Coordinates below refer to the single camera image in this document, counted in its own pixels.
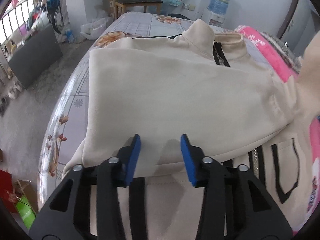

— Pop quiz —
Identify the metal railing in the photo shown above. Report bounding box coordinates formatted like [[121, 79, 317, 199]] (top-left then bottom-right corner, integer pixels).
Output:
[[1, 0, 36, 59]]

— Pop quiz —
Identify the red box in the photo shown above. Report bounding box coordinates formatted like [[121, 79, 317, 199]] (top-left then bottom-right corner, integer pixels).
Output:
[[0, 170, 18, 213]]

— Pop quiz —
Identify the pink floral blanket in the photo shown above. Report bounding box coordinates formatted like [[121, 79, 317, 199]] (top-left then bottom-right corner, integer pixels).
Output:
[[233, 25, 319, 233]]

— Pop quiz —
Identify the wooden chair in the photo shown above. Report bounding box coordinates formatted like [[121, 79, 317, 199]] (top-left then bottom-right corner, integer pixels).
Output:
[[108, 0, 163, 20]]

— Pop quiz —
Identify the white water dispenser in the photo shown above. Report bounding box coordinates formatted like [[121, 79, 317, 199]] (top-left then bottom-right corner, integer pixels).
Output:
[[201, 8, 225, 27]]

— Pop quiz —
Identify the floral bed sheet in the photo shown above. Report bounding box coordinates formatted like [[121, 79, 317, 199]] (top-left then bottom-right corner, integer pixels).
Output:
[[37, 11, 226, 203]]

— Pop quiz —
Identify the green paper bag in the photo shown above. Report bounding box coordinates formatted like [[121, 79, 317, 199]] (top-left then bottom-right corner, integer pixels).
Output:
[[15, 196, 36, 229]]

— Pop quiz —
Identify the cream zip-up jacket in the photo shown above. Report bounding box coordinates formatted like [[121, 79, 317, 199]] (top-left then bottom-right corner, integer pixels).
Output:
[[65, 20, 319, 239]]

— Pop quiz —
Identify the white plastic bag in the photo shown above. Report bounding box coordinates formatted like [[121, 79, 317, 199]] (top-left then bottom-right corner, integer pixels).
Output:
[[80, 17, 113, 40]]

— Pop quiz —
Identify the blue water bottle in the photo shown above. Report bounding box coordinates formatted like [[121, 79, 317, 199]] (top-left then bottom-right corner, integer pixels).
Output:
[[207, 0, 230, 15]]

